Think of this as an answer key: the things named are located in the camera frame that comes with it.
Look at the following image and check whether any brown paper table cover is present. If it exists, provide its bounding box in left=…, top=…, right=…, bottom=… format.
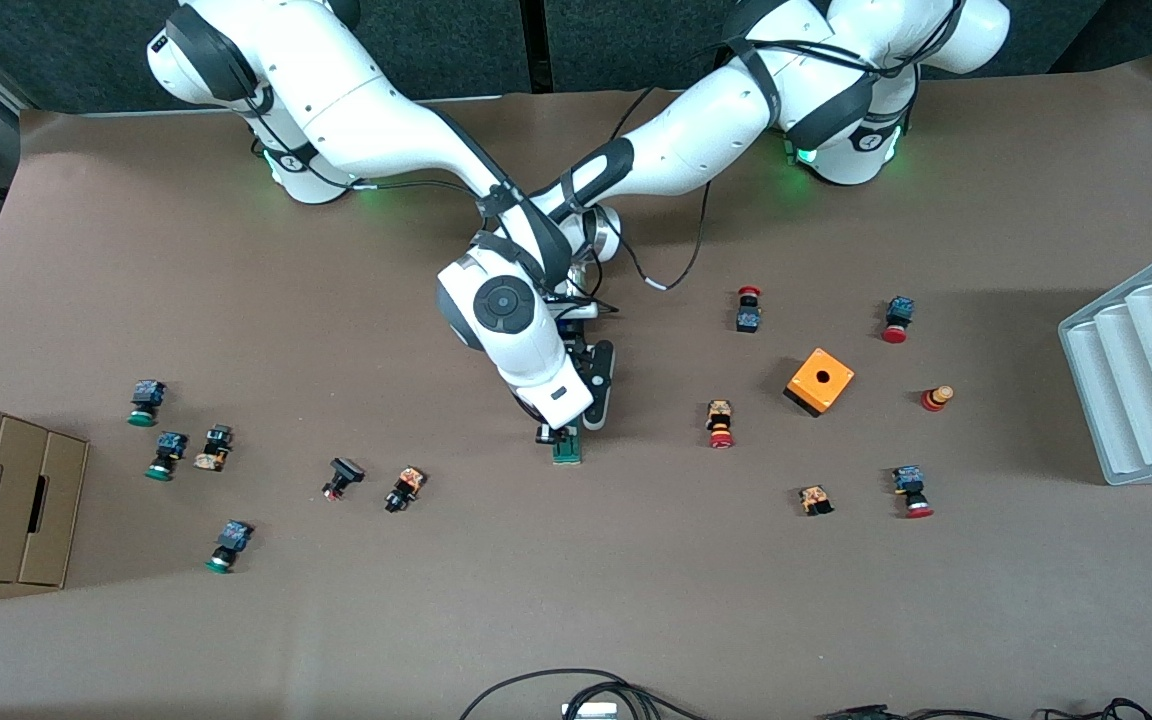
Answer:
left=0, top=58, right=1152, bottom=720

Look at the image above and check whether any black orange push button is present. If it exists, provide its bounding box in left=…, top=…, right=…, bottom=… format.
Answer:
left=383, top=465, right=428, bottom=515

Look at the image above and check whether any black button red contact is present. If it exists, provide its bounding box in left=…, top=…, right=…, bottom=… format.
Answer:
left=321, top=456, right=366, bottom=502

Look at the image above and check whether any red button blue block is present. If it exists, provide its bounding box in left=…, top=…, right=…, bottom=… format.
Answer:
left=881, top=295, right=916, bottom=345
left=891, top=464, right=935, bottom=520

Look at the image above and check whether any beige black contact block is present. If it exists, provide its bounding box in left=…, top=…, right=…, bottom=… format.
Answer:
left=193, top=424, right=235, bottom=473

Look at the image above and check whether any brown cardboard divider box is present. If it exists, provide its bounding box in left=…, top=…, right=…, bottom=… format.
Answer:
left=0, top=392, right=90, bottom=589

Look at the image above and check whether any grey ridged plastic tray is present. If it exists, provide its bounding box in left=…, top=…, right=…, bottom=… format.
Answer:
left=1056, top=237, right=1152, bottom=488

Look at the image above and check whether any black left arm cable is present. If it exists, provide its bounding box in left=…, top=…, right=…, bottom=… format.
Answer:
left=586, top=85, right=717, bottom=321

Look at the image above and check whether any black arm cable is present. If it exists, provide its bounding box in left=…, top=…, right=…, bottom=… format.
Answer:
left=346, top=176, right=487, bottom=199
left=586, top=85, right=717, bottom=321

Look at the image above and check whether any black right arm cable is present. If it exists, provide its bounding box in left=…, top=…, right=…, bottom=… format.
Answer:
left=346, top=176, right=487, bottom=199

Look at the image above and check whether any orange push button enclosure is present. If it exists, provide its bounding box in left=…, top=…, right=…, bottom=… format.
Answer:
left=783, top=347, right=856, bottom=419

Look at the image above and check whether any black looped cable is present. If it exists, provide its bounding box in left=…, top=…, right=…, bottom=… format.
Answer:
left=458, top=668, right=712, bottom=720

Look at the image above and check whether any green push button switch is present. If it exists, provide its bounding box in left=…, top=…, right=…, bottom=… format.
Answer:
left=145, top=431, right=189, bottom=482
left=204, top=519, right=255, bottom=575
left=128, top=379, right=168, bottom=428

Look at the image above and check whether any black thin cable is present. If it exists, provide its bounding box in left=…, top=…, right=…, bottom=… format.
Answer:
left=816, top=698, right=1152, bottom=720

